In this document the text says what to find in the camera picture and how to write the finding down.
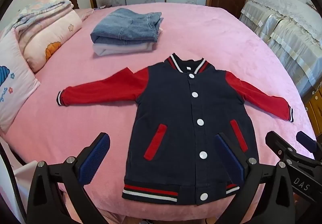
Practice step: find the navy and red varsity jacket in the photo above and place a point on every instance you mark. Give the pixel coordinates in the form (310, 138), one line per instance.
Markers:
(176, 113)

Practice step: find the wooden headboard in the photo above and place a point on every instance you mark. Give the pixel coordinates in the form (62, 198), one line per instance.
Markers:
(73, 1)

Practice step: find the pink bed blanket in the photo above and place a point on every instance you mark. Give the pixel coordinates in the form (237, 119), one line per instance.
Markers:
(75, 126)

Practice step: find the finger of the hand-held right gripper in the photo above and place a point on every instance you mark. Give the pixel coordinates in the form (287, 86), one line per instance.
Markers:
(278, 144)
(305, 141)

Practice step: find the folded white garment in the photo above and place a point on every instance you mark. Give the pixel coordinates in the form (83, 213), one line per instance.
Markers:
(113, 49)

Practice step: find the yellow wooden cabinet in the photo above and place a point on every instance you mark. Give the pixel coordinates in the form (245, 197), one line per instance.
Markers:
(315, 110)

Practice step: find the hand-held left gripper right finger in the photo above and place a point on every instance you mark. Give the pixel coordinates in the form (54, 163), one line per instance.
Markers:
(230, 158)

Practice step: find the folded floral quilt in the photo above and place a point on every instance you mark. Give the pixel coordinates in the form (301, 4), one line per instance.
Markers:
(50, 32)

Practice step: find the lace covered furniture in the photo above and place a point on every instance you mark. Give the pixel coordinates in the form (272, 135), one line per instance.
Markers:
(289, 30)

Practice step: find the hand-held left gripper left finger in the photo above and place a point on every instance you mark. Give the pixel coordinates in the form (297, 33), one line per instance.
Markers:
(96, 156)

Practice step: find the blue jeans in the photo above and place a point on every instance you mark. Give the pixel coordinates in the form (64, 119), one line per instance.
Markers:
(125, 27)

